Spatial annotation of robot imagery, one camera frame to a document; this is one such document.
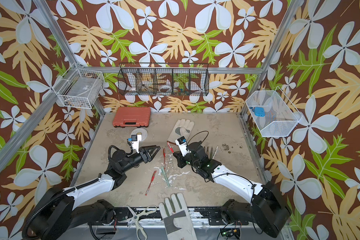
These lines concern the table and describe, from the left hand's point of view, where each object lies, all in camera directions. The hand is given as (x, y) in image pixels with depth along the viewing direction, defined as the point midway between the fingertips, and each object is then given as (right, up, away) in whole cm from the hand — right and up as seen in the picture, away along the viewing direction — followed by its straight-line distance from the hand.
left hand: (157, 146), depth 75 cm
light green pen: (+2, -17, +14) cm, 22 cm away
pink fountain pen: (+22, 0, -13) cm, 26 cm away
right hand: (+8, -5, +4) cm, 10 cm away
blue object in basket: (+58, +19, +11) cm, 62 cm away
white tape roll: (-15, +5, +33) cm, 37 cm away
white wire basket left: (-48, +33, +11) cm, 59 cm away
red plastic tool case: (-26, +18, +41) cm, 52 cm away
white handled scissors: (-7, -41, -5) cm, 41 cm away
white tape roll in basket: (+2, +37, +24) cm, 44 cm away
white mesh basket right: (+65, +14, +3) cm, 67 cm away
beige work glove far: (+13, +9, +34) cm, 38 cm away
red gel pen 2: (+2, -8, +22) cm, 23 cm away
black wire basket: (+1, +42, +23) cm, 47 cm away
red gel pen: (-5, -22, +12) cm, 25 cm away
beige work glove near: (+10, -37, -2) cm, 38 cm away
